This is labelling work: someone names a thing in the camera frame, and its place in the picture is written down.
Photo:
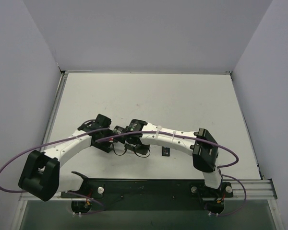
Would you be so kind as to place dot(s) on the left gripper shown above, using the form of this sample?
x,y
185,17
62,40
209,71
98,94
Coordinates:
x,y
102,145

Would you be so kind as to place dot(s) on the black remote control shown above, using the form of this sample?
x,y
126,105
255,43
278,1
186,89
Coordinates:
x,y
165,151

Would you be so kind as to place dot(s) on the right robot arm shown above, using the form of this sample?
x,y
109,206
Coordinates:
x,y
200,145

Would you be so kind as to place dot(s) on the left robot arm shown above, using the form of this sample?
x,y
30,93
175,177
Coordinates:
x,y
41,175

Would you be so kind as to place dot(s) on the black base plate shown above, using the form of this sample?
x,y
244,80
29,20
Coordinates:
x,y
151,203

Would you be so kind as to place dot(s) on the aluminium frame rail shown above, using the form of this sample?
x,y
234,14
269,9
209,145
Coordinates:
x,y
102,188

